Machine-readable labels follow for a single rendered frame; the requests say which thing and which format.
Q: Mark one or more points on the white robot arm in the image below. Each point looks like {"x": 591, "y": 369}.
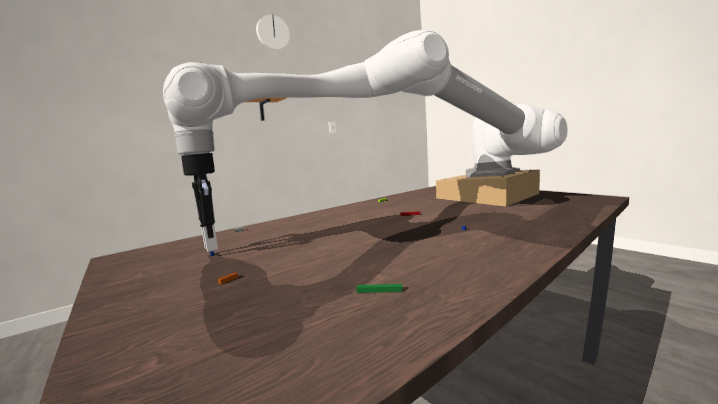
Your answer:
{"x": 411, "y": 63}

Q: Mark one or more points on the orange rod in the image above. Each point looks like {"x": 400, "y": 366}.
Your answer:
{"x": 228, "y": 278}

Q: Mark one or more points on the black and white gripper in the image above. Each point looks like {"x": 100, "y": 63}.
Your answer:
{"x": 199, "y": 165}

